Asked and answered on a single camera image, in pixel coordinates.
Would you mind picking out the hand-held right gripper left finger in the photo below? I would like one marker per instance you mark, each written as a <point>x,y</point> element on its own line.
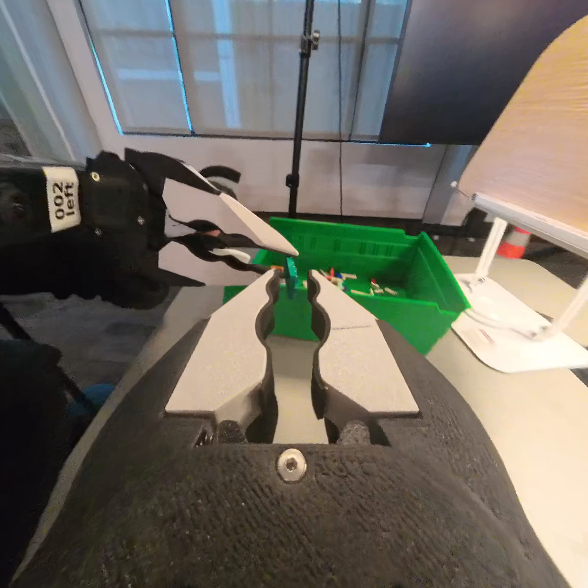
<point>220,363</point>

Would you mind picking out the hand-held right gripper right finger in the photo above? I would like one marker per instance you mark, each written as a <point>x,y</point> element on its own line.
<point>367,372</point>

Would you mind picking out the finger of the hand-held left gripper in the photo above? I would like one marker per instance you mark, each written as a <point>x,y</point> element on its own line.
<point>183,266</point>
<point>202,206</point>

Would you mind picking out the pile of lego pieces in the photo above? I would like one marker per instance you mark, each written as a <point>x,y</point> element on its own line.
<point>358,280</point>

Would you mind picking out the green plastic bin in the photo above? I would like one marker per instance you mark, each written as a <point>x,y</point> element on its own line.
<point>413,285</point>

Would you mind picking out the teal lego plate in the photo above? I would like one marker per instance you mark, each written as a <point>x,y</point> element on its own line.
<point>291,275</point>

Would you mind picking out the person's left forearm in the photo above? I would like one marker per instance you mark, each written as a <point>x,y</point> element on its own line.
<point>32,275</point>

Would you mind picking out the person's left hand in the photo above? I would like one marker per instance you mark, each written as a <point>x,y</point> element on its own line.
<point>133,285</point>

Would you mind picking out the black tripod pole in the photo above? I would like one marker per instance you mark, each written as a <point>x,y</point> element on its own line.
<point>303,115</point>

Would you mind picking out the white framed window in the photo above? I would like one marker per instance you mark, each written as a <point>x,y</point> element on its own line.
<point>138,69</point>

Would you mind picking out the orange traffic cone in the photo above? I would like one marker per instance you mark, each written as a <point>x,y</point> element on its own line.
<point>514,243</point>

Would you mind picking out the person's black sweater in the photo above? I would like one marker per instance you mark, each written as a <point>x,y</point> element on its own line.
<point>27,436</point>

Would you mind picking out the light wooden board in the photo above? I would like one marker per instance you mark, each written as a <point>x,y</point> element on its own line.
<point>542,138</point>

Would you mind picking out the dark screen panel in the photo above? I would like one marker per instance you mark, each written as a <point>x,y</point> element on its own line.
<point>482,69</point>

